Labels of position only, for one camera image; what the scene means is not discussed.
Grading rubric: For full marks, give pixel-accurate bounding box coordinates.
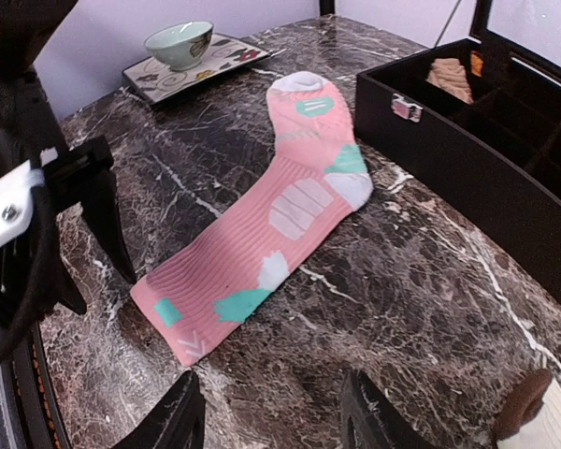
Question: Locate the pale green ceramic bowl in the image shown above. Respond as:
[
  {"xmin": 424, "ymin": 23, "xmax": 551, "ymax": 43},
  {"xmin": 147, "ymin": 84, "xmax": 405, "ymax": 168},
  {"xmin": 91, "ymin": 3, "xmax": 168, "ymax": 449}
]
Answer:
[{"xmin": 144, "ymin": 21, "xmax": 214, "ymax": 72}]

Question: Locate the beige and brown sock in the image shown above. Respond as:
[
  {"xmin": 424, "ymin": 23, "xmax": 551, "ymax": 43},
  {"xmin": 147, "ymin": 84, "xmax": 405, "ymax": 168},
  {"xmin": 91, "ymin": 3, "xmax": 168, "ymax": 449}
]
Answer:
[{"xmin": 494, "ymin": 369, "xmax": 561, "ymax": 449}]

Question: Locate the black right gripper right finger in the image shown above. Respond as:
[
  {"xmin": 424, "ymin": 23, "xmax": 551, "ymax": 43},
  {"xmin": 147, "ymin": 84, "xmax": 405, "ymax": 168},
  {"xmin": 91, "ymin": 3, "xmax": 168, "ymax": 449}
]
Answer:
[{"xmin": 340, "ymin": 369, "xmax": 434, "ymax": 449}]

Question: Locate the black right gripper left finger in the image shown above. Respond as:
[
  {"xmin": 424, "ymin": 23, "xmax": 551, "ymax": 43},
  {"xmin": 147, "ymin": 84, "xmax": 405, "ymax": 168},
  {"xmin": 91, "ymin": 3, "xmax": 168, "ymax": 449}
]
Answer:
[{"xmin": 113, "ymin": 370, "xmax": 205, "ymax": 449}]

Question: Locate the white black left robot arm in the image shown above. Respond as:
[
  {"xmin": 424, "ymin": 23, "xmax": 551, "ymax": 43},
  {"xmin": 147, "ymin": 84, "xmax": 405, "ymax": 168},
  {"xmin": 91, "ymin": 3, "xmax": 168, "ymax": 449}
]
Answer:
[{"xmin": 0, "ymin": 1, "xmax": 137, "ymax": 317}]

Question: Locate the beige rolled sock in box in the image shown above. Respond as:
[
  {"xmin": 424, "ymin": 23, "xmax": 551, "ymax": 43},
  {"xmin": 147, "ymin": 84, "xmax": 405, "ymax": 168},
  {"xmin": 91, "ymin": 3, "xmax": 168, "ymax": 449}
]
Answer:
[{"xmin": 426, "ymin": 58, "xmax": 473, "ymax": 104}]

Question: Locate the black front rail frame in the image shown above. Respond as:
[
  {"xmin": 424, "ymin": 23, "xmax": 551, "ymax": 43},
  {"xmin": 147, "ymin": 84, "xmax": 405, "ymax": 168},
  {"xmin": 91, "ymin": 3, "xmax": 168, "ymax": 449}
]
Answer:
[{"xmin": 0, "ymin": 325, "xmax": 70, "ymax": 448}]

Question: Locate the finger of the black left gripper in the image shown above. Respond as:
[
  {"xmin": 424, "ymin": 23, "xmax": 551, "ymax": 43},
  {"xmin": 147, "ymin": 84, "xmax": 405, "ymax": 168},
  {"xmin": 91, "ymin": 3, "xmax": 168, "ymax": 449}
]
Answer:
[
  {"xmin": 50, "ymin": 261, "xmax": 87, "ymax": 315},
  {"xmin": 43, "ymin": 136, "xmax": 137, "ymax": 283}
]

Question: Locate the black compartment storage box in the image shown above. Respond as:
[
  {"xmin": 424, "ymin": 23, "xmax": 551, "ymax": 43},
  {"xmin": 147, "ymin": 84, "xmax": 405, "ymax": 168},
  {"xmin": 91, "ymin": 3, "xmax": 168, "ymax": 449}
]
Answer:
[{"xmin": 354, "ymin": 39, "xmax": 561, "ymax": 304}]

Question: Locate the glass-panel black box lid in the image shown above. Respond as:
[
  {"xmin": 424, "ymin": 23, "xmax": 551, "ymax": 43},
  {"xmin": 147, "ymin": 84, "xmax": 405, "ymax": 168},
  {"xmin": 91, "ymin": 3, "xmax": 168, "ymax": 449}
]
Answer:
[{"xmin": 470, "ymin": 0, "xmax": 561, "ymax": 79}]

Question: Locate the pink patterned sock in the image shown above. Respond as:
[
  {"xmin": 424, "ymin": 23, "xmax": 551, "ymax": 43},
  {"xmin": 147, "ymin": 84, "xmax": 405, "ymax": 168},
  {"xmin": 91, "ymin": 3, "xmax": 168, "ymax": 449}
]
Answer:
[{"xmin": 131, "ymin": 71, "xmax": 373, "ymax": 366}]

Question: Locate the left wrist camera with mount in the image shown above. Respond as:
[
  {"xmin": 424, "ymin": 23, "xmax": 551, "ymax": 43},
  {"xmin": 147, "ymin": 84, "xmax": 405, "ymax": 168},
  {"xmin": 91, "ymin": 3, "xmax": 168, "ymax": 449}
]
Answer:
[{"xmin": 0, "ymin": 162, "xmax": 45, "ymax": 316}]

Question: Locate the orange black item in box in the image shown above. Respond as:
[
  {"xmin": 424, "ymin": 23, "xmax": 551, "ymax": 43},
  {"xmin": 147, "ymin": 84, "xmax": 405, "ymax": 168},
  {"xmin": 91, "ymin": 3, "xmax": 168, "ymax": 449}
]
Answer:
[{"xmin": 469, "ymin": 51, "xmax": 483, "ymax": 78}]

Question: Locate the floral square ceramic plate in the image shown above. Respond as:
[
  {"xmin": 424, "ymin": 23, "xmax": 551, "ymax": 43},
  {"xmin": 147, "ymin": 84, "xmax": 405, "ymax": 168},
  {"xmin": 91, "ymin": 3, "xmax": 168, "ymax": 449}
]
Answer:
[{"xmin": 122, "ymin": 34, "xmax": 272, "ymax": 105}]

